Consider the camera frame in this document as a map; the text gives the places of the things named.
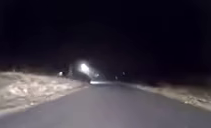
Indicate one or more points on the street lamp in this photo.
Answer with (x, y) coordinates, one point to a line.
(83, 67)

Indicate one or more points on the grey asphalt road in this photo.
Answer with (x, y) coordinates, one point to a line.
(106, 106)

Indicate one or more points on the pale rough roadside verge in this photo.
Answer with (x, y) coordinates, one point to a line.
(189, 95)
(26, 90)

